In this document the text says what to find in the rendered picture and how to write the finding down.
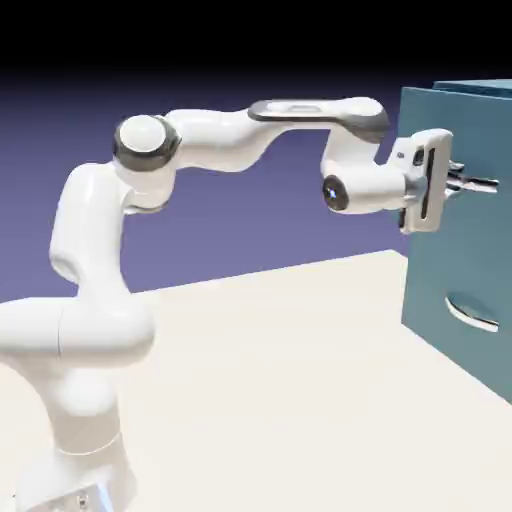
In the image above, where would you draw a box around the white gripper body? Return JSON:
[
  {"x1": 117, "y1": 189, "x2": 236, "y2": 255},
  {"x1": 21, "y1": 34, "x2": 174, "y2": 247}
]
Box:
[{"x1": 398, "y1": 128, "x2": 455, "y2": 236}]

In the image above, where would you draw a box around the curved silver drawer handle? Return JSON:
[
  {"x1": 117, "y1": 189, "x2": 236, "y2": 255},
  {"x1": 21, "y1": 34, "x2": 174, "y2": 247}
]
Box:
[
  {"x1": 450, "y1": 174, "x2": 500, "y2": 196},
  {"x1": 443, "y1": 292, "x2": 500, "y2": 334}
]

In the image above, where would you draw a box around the teal drawer front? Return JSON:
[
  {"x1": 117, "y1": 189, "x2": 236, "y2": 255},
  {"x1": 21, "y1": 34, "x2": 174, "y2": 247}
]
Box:
[
  {"x1": 400, "y1": 239, "x2": 512, "y2": 406},
  {"x1": 398, "y1": 85, "x2": 512, "y2": 257}
]

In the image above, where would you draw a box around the teal cabinet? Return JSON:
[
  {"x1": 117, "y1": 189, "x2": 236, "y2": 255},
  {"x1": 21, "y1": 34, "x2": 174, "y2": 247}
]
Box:
[{"x1": 398, "y1": 78, "x2": 512, "y2": 406}]

